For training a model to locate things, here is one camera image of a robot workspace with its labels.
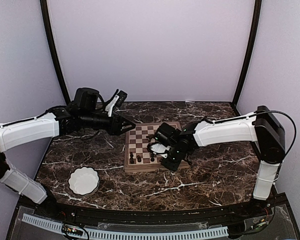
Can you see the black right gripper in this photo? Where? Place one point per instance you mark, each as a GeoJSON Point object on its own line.
{"type": "Point", "coordinates": [172, 166]}

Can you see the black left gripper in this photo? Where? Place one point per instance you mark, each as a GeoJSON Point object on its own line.
{"type": "Point", "coordinates": [116, 123]}

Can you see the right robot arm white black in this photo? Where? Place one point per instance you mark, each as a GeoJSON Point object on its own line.
{"type": "Point", "coordinates": [260, 126]}

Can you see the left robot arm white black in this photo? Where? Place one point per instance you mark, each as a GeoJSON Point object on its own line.
{"type": "Point", "coordinates": [57, 122]}

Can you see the wooden chess board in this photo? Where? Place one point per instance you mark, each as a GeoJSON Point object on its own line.
{"type": "Point", "coordinates": [136, 142]}

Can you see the white fluted ceramic bowl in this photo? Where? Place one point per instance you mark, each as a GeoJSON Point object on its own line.
{"type": "Point", "coordinates": [84, 181]}

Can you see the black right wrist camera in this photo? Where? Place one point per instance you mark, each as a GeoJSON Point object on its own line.
{"type": "Point", "coordinates": [167, 135]}

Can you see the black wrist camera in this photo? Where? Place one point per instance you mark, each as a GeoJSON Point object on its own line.
{"type": "Point", "coordinates": [86, 98]}
{"type": "Point", "coordinates": [167, 135]}

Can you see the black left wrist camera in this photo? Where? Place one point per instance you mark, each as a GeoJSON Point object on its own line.
{"type": "Point", "coordinates": [86, 98]}

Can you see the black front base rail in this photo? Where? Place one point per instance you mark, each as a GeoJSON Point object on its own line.
{"type": "Point", "coordinates": [230, 215]}

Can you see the grey slotted cable duct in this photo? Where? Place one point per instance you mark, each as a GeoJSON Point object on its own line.
{"type": "Point", "coordinates": [108, 231]}

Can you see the black left frame post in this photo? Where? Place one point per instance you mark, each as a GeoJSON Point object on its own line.
{"type": "Point", "coordinates": [53, 50]}

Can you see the black frame post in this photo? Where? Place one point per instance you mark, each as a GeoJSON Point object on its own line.
{"type": "Point", "coordinates": [248, 54]}
{"type": "Point", "coordinates": [53, 50]}

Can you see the black right frame post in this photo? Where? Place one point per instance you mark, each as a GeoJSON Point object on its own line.
{"type": "Point", "coordinates": [248, 54]}

